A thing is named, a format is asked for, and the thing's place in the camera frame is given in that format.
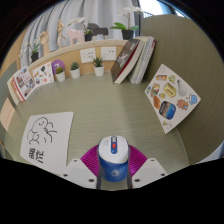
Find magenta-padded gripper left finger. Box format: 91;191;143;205
60;144;103;190

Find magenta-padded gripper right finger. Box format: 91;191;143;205
126;144;168;190

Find blue and white computer mouse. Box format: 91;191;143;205
97;134;130;183

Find white cartoon-print mouse pad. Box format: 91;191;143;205
19;111;74;177

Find white sticker sheet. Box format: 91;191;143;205
144;63;202;135

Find beige card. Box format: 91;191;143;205
0;97;16;132

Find small potted succulent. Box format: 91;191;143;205
54;66;66;83
91;56;105;78
69;61;81;80

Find white illustrated card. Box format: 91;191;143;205
32;61;55;88

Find red-edged picture magazine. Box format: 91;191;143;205
11;65;37;102

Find white book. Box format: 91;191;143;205
6;75;24;106

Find purple round disc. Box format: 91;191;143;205
51;59;65;76

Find stack of white books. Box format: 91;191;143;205
128;35;158;85

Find dark-covered book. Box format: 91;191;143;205
110;38;142;84

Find wooden desk shelf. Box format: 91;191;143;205
26;39;129;79

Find white orchid in black pot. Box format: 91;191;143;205
19;38;41;63
67;17;94;42
109;5;144;41

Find pink horse figure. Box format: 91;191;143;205
66;28;85;46

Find wooden hand model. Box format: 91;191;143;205
39;30;50;56

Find wooden mannequin figure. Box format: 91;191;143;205
55;19;66;49

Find dark horse figure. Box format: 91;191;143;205
87;23;109;40

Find grey curtain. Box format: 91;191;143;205
19;0;139;69

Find window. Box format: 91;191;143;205
138;0;184;18

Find white wall outlet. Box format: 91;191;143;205
100;46;118;62
79;47;97;64

